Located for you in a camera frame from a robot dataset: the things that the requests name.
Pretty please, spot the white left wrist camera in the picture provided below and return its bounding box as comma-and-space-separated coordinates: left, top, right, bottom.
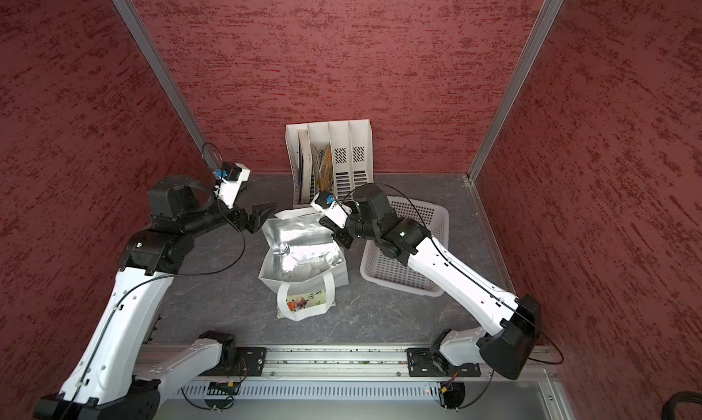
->
214, 161, 250, 210

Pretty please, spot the white perforated file organizer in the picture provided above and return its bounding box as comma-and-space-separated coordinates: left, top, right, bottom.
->
285, 119, 373, 208

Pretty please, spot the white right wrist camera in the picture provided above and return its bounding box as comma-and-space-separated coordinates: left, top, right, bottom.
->
311, 191, 351, 229

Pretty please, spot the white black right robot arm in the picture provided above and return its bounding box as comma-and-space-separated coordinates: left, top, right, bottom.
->
311, 183, 541, 380

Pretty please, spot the yellow brown book in organizer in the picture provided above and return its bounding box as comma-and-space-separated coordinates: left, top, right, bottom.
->
311, 145, 334, 198

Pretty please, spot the aluminium left corner post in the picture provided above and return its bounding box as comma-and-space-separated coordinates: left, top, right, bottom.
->
111, 0, 218, 170

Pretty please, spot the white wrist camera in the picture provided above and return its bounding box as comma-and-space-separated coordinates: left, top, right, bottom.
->
311, 191, 351, 229
214, 161, 250, 210

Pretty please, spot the white insulated delivery bag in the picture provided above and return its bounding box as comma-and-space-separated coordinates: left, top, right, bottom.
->
258, 208, 349, 322

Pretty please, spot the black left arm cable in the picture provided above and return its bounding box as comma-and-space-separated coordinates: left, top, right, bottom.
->
57, 141, 248, 420

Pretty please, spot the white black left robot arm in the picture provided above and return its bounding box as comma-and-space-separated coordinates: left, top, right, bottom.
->
33, 166, 277, 419

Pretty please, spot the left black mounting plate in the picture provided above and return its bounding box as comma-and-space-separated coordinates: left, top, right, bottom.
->
199, 347, 268, 377

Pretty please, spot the aluminium corner post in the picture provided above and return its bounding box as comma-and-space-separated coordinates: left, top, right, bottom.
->
111, 0, 218, 170
468, 0, 565, 185

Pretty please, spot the black corrugated hose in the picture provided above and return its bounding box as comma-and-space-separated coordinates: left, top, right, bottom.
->
660, 391, 702, 420

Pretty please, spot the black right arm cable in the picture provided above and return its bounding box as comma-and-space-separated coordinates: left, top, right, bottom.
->
377, 182, 566, 410

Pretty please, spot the white slotted cable duct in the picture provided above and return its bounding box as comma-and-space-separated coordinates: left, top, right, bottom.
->
171, 381, 441, 402

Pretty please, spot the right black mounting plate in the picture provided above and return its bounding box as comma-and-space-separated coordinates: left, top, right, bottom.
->
406, 348, 482, 379

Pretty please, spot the black mounting plate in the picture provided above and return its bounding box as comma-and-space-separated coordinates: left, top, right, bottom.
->
199, 347, 268, 377
406, 348, 482, 379

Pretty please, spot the aluminium right corner post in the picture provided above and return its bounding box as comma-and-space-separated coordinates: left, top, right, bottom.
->
468, 0, 565, 185

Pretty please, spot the white book in organizer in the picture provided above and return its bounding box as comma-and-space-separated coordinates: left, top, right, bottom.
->
298, 128, 314, 204

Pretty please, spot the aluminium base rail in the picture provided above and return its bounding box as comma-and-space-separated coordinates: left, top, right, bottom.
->
131, 342, 558, 382

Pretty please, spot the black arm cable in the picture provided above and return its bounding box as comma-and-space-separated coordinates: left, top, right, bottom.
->
377, 182, 566, 410
57, 141, 248, 420

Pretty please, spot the white perforated plastic basket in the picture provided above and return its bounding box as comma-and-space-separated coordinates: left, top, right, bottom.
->
359, 196, 451, 299

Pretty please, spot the colourful picture book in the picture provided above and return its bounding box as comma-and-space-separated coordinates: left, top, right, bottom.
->
286, 290, 327, 313

